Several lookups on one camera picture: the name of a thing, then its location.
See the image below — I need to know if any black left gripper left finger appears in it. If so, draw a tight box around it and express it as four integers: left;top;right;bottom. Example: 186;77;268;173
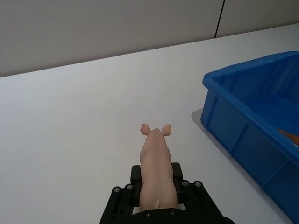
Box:
98;165;143;224

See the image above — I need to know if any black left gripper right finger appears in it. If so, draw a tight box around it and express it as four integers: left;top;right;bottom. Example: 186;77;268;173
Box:
171;162;224;217

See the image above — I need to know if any pink toy pig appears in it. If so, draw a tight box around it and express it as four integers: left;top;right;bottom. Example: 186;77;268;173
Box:
139;123;178;210

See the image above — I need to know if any blue plastic bin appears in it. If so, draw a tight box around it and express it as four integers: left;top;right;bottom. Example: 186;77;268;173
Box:
201;50;299;224

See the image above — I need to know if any orange toy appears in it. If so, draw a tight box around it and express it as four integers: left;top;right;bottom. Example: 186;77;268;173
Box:
278;128;299;147

